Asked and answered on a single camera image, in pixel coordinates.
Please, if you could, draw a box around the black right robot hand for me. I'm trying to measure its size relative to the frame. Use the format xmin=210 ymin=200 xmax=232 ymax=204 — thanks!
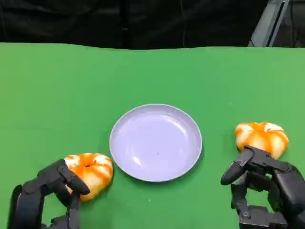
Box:
xmin=220 ymin=145 xmax=305 ymax=229

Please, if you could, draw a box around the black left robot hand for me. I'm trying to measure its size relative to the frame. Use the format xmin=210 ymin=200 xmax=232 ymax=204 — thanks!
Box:
xmin=9 ymin=158 xmax=91 ymax=229

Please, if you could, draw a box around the orange white toy bread roll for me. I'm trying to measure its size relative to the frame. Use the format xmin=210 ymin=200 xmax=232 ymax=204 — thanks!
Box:
xmin=234 ymin=122 xmax=289 ymax=160
xmin=63 ymin=152 xmax=114 ymax=202

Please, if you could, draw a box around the lilac plate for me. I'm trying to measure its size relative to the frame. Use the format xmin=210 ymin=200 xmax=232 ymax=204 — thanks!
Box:
xmin=109 ymin=103 xmax=203 ymax=183

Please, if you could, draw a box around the green table cloth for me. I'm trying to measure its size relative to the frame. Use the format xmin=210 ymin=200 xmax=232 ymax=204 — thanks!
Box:
xmin=0 ymin=42 xmax=305 ymax=229

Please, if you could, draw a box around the black drape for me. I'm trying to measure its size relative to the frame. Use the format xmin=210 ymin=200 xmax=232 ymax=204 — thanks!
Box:
xmin=0 ymin=0 xmax=270 ymax=50

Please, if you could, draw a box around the grey metal frame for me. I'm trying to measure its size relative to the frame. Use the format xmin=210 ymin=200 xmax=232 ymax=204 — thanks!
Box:
xmin=247 ymin=0 xmax=305 ymax=48

